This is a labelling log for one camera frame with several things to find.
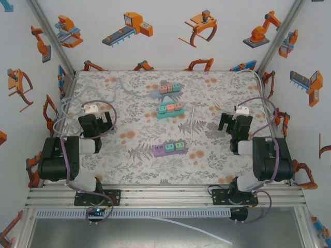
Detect floral table mat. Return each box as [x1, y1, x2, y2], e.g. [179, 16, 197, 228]
[50, 70, 288, 185]

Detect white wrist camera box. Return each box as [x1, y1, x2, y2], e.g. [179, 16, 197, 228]
[82, 102, 101, 116]
[233, 104, 250, 117]

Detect aluminium corner post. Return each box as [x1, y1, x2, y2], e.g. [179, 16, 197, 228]
[255, 0, 308, 76]
[25, 0, 78, 76]

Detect aluminium frame rail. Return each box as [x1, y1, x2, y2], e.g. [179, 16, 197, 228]
[24, 183, 307, 209]

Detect teal triangular power strip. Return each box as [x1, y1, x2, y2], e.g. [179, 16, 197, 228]
[156, 95, 186, 121]

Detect white slotted cable duct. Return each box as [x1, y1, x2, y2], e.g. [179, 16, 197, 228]
[35, 208, 232, 219]

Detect thin white power cable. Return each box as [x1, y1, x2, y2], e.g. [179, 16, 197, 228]
[186, 97, 217, 149]

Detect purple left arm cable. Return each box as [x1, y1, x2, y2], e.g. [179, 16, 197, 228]
[61, 99, 118, 225]

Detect circuit board with green light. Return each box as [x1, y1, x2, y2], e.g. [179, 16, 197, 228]
[86, 206, 107, 216]

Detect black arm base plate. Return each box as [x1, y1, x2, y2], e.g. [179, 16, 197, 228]
[211, 188, 259, 207]
[74, 190, 122, 207]

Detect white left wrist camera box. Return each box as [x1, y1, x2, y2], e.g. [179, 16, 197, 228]
[82, 102, 101, 116]

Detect translucent blue power cable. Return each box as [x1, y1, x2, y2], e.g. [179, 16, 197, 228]
[53, 77, 154, 136]

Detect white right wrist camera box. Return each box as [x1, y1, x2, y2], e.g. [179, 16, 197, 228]
[233, 104, 250, 117]

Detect grey blue power strip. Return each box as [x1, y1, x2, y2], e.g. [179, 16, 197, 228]
[151, 89, 183, 100]

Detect thick white power cable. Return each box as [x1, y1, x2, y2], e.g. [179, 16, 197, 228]
[214, 69, 275, 122]

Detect purple power strip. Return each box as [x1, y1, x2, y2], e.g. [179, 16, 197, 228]
[152, 142, 189, 158]

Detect grey metal sheet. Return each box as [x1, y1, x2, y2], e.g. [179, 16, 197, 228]
[25, 218, 311, 248]

